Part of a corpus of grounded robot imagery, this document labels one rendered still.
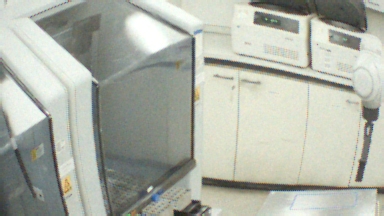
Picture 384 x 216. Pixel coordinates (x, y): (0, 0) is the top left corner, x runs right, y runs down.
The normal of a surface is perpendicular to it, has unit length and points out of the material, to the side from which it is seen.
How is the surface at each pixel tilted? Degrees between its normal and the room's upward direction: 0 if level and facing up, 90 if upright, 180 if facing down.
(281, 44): 90
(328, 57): 90
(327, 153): 90
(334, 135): 90
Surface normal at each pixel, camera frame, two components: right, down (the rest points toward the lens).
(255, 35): -0.43, 0.28
